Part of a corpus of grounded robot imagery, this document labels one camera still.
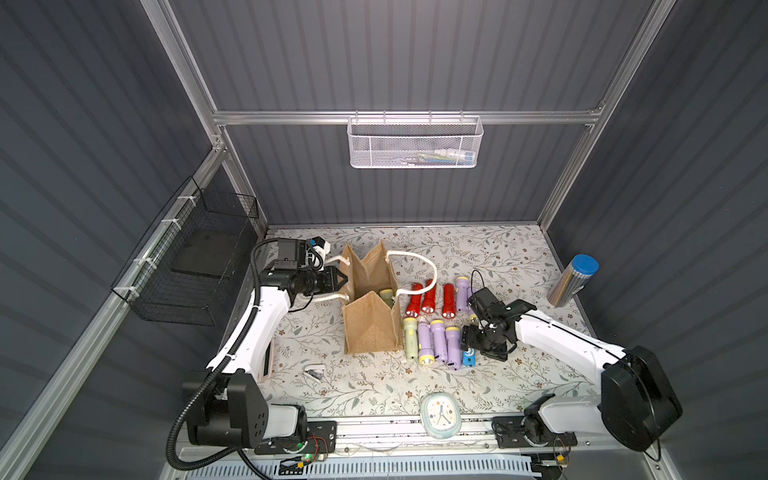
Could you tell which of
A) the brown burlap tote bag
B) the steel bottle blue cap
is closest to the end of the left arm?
the brown burlap tote bag

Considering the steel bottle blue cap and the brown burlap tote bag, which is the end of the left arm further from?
the steel bottle blue cap

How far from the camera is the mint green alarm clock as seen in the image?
737mm
